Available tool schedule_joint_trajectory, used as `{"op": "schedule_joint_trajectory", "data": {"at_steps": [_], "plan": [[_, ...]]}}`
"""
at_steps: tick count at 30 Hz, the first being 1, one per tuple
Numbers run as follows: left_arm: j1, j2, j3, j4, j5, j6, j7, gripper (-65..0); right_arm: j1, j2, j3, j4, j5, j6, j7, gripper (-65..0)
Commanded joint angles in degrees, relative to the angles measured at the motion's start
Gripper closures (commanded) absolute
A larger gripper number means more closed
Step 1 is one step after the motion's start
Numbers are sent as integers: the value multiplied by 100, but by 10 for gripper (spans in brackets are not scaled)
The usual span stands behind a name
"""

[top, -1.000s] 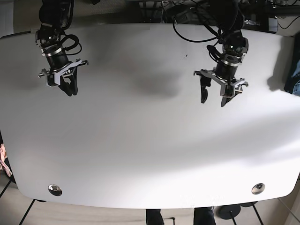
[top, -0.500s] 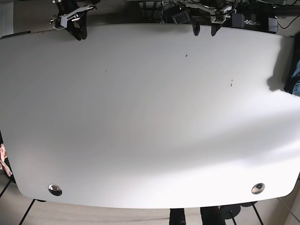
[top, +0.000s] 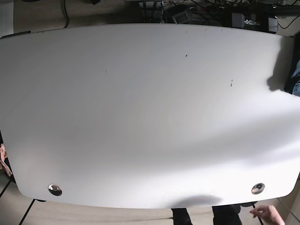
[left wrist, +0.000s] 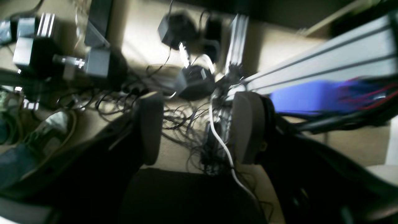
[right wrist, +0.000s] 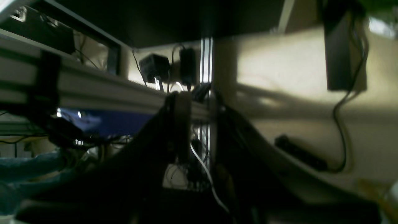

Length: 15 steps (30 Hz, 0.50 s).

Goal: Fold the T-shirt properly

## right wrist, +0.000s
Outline aluminium frame rail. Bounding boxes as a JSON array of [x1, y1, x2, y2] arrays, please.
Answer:
[[0, 30, 215, 122]]

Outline blue panel under rail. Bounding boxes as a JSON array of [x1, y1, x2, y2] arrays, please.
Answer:
[[56, 108, 153, 137]]

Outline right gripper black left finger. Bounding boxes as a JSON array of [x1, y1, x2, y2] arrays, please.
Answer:
[[14, 92, 192, 224]]

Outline black power strip cable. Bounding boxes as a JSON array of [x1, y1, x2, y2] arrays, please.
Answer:
[[326, 12, 370, 173]]

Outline white cable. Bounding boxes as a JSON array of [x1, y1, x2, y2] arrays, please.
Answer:
[[174, 81, 230, 215]]

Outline black power strip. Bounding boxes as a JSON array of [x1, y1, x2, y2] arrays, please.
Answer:
[[274, 135, 328, 171]]

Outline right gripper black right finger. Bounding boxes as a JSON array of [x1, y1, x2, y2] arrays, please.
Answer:
[[211, 91, 382, 224]]

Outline black power adapter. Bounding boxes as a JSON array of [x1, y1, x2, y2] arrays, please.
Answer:
[[138, 54, 170, 83]]

